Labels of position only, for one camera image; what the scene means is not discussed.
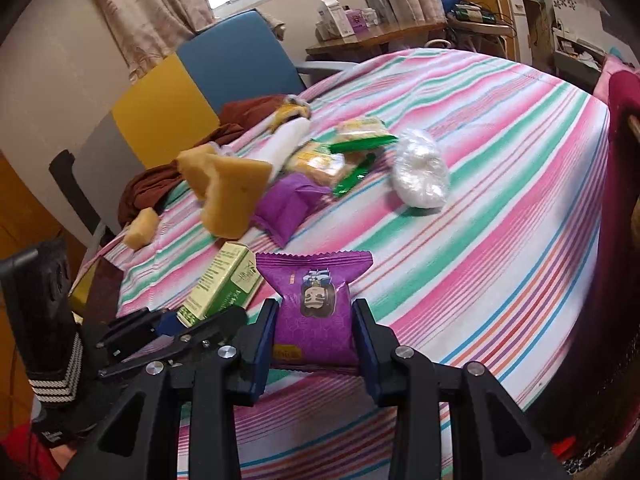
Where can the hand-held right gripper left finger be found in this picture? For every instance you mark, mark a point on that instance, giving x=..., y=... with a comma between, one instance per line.
x=265, y=340

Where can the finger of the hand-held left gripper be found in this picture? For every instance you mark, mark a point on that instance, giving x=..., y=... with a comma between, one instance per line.
x=125, y=330
x=200, y=334

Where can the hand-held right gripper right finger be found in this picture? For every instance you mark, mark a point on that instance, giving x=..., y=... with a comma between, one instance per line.
x=362, y=340

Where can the green and cream carton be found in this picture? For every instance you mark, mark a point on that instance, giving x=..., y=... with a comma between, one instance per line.
x=220, y=285

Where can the purple snack packet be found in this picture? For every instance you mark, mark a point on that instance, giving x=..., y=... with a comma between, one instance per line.
x=285, y=205
x=315, y=305

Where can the small yellow sponge piece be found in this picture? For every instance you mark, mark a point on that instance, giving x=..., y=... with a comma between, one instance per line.
x=141, y=228

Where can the large yellow sponge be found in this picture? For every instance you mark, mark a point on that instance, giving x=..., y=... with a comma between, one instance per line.
x=232, y=195

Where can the clear plastic bag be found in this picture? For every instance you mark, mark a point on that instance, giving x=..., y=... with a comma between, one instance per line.
x=420, y=170

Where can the yellow snack packet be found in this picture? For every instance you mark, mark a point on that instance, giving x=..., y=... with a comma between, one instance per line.
x=317, y=162
x=360, y=127

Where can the white foam block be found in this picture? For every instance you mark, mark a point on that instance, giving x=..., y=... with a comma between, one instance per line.
x=287, y=140

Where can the person's left forearm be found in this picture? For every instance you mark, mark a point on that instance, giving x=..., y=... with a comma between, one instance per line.
x=52, y=380

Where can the wooden cabinet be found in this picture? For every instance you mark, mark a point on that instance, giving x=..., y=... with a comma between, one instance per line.
x=15, y=210

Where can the brown cloth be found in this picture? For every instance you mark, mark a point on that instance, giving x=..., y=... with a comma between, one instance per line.
x=160, y=177

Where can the green toothbrush pack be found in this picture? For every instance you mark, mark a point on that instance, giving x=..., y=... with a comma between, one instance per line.
x=352, y=175
x=362, y=145

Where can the person's red clothing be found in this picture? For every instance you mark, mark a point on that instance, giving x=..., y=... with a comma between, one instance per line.
x=22, y=460

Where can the striped bedsheet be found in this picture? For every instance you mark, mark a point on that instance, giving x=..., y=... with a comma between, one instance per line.
x=475, y=210

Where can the grey yellow blue chair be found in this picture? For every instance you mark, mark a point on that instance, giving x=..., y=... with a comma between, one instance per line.
x=160, y=100

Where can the yellow patterned pouch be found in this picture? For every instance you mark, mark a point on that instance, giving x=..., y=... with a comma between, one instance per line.
x=292, y=109

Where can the wooden desk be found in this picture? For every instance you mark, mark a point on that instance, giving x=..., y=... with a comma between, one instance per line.
x=380, y=40

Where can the purple box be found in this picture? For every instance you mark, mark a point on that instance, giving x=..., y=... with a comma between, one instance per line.
x=357, y=20

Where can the white jar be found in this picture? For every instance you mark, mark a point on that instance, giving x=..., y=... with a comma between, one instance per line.
x=372, y=15

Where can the white box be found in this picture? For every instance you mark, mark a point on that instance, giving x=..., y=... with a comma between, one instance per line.
x=330, y=15

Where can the wooden side table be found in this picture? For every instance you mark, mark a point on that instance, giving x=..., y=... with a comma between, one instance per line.
x=487, y=10

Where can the pink blanket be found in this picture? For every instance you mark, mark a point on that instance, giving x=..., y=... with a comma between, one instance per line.
x=620, y=90

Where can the white shelf unit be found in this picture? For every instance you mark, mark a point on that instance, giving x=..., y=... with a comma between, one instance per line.
x=575, y=40

